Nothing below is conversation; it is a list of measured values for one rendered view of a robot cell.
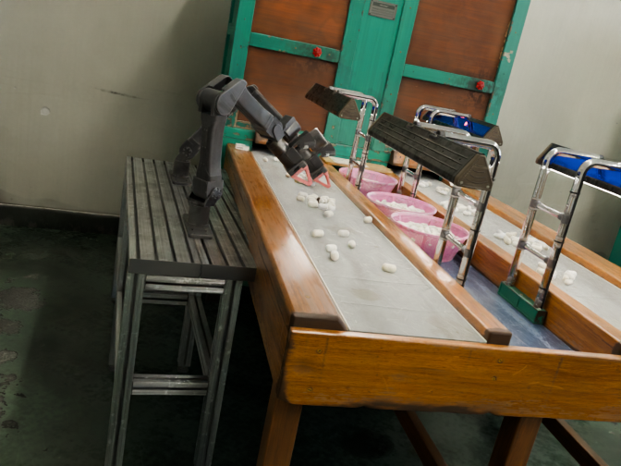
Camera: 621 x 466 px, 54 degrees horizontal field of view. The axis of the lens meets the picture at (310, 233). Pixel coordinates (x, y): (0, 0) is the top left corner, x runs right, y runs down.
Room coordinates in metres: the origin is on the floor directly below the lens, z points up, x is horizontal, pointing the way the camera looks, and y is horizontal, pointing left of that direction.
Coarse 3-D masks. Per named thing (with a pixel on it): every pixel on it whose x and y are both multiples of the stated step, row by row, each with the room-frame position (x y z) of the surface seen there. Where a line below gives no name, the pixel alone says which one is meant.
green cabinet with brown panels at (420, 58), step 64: (256, 0) 2.83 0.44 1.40; (320, 0) 2.90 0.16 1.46; (384, 0) 2.97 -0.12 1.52; (448, 0) 3.05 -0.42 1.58; (512, 0) 3.13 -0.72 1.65; (256, 64) 2.84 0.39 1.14; (320, 64) 2.91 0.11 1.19; (384, 64) 2.99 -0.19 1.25; (448, 64) 3.07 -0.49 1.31; (512, 64) 3.14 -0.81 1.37; (320, 128) 2.93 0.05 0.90
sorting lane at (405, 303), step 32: (256, 160) 2.64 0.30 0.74; (288, 192) 2.15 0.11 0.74; (320, 192) 2.26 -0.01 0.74; (320, 224) 1.81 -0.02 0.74; (352, 224) 1.89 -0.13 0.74; (320, 256) 1.50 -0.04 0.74; (352, 256) 1.55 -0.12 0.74; (384, 256) 1.61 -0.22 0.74; (352, 288) 1.31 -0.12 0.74; (384, 288) 1.36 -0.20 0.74; (416, 288) 1.40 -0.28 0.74; (352, 320) 1.14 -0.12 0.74; (384, 320) 1.17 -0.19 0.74; (416, 320) 1.20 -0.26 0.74; (448, 320) 1.24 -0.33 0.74
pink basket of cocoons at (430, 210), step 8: (376, 192) 2.34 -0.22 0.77; (384, 192) 2.36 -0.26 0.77; (392, 200) 2.37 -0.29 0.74; (400, 200) 2.37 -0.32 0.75; (408, 200) 2.36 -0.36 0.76; (416, 200) 2.35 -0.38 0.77; (384, 208) 2.14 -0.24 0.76; (392, 208) 2.12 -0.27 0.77; (424, 208) 2.31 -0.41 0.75; (432, 208) 2.27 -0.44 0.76; (416, 216) 2.13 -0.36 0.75
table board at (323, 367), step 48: (288, 336) 1.05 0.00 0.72; (336, 336) 1.06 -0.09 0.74; (384, 336) 1.10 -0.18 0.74; (288, 384) 1.04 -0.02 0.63; (336, 384) 1.06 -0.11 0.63; (384, 384) 1.09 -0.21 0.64; (432, 384) 1.12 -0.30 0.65; (480, 384) 1.14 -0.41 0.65; (528, 384) 1.17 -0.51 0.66; (576, 384) 1.20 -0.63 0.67
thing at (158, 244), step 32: (128, 160) 2.45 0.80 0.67; (128, 192) 1.98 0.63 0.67; (160, 192) 2.11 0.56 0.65; (224, 192) 2.24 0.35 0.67; (128, 224) 1.65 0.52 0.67; (160, 224) 1.71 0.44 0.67; (224, 224) 1.88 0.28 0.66; (128, 256) 1.43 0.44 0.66; (160, 256) 1.45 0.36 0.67; (192, 256) 1.50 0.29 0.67; (224, 256) 1.58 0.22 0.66
